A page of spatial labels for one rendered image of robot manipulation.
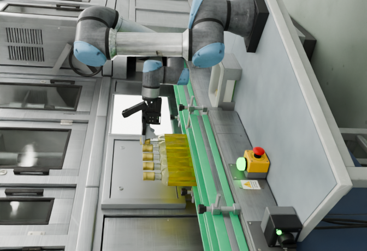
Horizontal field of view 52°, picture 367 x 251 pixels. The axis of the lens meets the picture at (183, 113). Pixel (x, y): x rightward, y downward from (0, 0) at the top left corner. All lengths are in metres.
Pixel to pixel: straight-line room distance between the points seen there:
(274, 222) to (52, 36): 1.81
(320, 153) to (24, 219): 1.11
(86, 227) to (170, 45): 0.73
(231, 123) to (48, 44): 1.35
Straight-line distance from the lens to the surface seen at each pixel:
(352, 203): 1.43
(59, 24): 2.42
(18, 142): 2.01
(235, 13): 1.45
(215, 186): 1.30
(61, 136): 2.01
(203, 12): 1.42
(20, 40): 2.54
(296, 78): 1.16
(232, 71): 1.65
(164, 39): 1.37
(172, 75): 1.58
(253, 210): 1.22
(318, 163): 1.03
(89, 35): 1.39
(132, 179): 1.68
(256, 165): 1.30
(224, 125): 1.57
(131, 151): 1.83
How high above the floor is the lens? 1.24
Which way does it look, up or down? 9 degrees down
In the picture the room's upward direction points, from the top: 88 degrees counter-clockwise
